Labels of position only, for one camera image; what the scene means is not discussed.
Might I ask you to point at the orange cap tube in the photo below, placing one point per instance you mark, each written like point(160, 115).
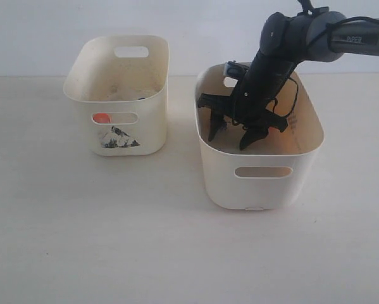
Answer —
point(115, 118)

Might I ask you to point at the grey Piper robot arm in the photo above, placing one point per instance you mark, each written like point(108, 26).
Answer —
point(314, 34)

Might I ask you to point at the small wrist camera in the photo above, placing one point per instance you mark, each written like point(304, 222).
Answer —
point(235, 70)

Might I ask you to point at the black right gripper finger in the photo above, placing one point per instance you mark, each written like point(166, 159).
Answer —
point(217, 123)

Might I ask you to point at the cream plastic bin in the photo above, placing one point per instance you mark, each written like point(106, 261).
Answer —
point(270, 173)
point(109, 75)

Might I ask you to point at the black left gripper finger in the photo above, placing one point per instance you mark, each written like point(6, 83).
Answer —
point(252, 134)

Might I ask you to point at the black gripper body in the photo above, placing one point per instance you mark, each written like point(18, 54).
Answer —
point(247, 103)

